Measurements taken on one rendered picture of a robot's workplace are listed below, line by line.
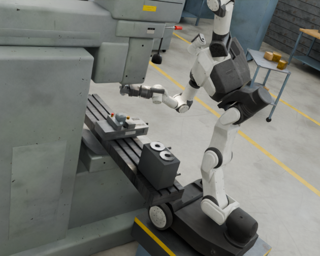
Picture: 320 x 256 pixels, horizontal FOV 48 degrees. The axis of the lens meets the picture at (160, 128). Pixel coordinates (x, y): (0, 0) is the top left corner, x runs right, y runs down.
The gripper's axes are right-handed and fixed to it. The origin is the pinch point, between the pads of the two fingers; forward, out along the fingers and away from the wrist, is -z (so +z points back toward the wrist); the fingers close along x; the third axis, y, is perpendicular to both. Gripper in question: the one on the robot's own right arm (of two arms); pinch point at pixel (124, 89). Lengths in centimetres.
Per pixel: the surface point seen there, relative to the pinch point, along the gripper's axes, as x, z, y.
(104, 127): 9.6, -9.2, 25.7
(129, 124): 7.6, 7.3, 21.9
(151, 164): 52, 16, 22
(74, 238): 37, -20, 103
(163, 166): 61, 21, 16
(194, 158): -109, 113, 125
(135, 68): 9.6, 3.3, -19.3
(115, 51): 19.0, -11.9, -31.7
